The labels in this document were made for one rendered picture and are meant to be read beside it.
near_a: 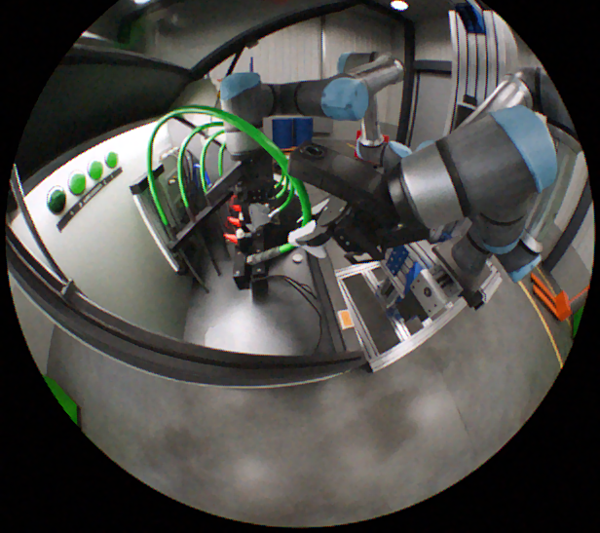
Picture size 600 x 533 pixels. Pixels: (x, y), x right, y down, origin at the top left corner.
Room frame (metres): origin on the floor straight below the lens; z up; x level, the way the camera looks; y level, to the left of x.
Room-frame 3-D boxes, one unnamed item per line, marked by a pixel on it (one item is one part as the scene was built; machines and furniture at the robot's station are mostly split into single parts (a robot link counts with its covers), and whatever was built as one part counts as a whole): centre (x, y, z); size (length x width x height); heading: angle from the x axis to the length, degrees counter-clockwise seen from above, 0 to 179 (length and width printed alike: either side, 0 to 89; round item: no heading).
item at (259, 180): (0.35, 0.10, 1.25); 0.09 x 0.08 x 0.12; 100
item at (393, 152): (0.74, -0.45, 1.20); 0.13 x 0.12 x 0.14; 46
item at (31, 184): (0.29, 0.42, 1.43); 0.54 x 0.03 x 0.02; 10
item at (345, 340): (0.38, -0.08, 0.87); 0.62 x 0.04 x 0.16; 10
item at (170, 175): (0.53, 0.46, 1.21); 0.13 x 0.03 x 0.31; 10
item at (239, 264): (0.46, 0.18, 0.91); 0.34 x 0.10 x 0.15; 10
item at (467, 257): (0.26, -0.59, 1.09); 0.15 x 0.15 x 0.10
